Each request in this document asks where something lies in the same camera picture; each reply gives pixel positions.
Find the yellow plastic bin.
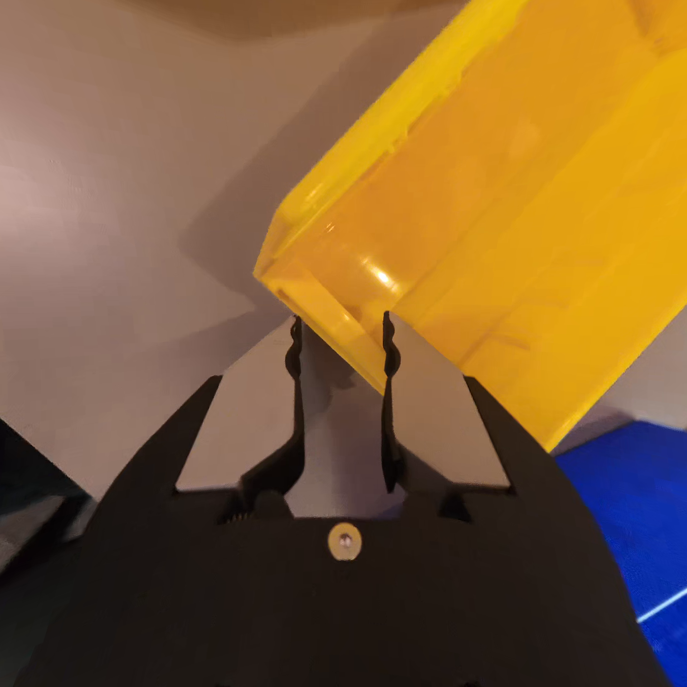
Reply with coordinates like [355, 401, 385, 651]
[252, 0, 687, 453]

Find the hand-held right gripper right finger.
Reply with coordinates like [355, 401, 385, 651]
[380, 310, 512, 494]

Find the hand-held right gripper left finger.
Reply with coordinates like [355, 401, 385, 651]
[175, 316, 307, 500]

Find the blue floor mat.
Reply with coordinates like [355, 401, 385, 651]
[555, 421, 687, 687]

